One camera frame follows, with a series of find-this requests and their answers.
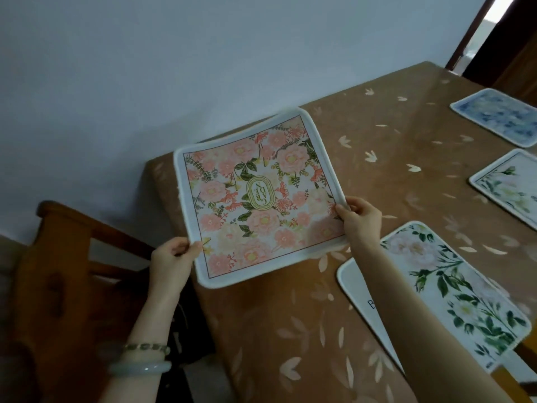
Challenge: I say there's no person's left forearm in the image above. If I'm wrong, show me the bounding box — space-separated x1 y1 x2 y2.
98 285 182 403

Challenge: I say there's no brown beaded bracelet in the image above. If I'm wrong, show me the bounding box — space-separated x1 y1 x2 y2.
121 342 172 357

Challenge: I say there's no cream borderless floral placemat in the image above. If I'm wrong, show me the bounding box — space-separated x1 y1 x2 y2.
336 220 533 375

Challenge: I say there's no person's right hand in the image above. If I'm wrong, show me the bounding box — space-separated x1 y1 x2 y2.
334 196 383 252

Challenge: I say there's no pink floral placemat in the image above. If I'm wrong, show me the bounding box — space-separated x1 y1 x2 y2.
173 106 350 289

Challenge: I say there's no dark red door frame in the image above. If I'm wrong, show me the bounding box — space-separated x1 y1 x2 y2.
444 0 499 71

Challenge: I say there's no person's left hand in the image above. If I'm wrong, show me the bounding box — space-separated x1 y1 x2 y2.
147 236 205 299

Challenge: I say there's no dark brown door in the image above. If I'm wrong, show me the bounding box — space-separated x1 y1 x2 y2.
461 0 537 106

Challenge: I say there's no cream line-bordered floral placemat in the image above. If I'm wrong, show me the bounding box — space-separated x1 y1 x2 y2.
468 148 537 232

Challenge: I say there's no person's right forearm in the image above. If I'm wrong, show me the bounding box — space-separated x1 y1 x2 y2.
352 242 516 403

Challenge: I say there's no wooden table with floral cover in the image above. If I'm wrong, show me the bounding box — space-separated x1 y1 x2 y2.
144 60 537 403

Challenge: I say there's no pale green jade bangle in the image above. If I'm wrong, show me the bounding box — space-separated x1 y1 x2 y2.
108 359 173 377

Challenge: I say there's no blue floral placemat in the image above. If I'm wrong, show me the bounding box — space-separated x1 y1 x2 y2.
449 87 537 149

